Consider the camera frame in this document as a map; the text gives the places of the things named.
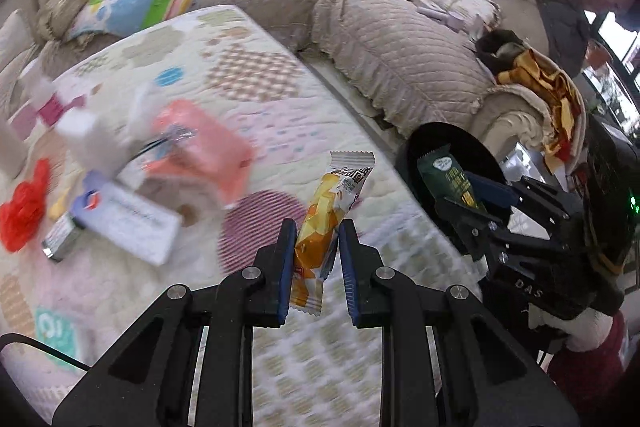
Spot white square pillow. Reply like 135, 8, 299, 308
0, 10, 35, 69

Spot black cable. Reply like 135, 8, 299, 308
0, 331, 91, 373

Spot lilac handheld device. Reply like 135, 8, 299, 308
416, 4, 475, 31

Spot patchwork quilt table cover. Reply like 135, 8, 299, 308
0, 3, 482, 427

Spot dark padded jacket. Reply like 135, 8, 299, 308
535, 0, 590, 77

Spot green snack wrapper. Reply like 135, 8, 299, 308
418, 145, 485, 210

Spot red plastic bag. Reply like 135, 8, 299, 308
1, 158, 51, 253

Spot quilted beige sofa cover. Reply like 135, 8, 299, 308
199, 0, 501, 138

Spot yellow wrapper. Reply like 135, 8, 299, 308
48, 186, 72, 222

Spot right hand white glove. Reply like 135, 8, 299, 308
528, 305, 629, 357

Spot white tall tumbler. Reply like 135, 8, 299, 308
0, 119, 27, 180

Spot white bottle pink label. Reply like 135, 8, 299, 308
18, 58, 86, 128

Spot yellow patterned cloth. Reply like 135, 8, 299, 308
475, 29, 587, 171

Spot white tissue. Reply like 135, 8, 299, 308
126, 81, 167, 141

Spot white foam block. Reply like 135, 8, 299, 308
54, 107, 128, 179

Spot pink wet wipes pack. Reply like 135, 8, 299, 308
143, 100, 255, 207

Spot orange snack wrapper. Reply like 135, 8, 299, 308
290, 150, 375, 317

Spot white blue medicine box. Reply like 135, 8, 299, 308
41, 212, 84, 262

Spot black round trash bin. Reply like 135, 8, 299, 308
395, 121, 512, 255

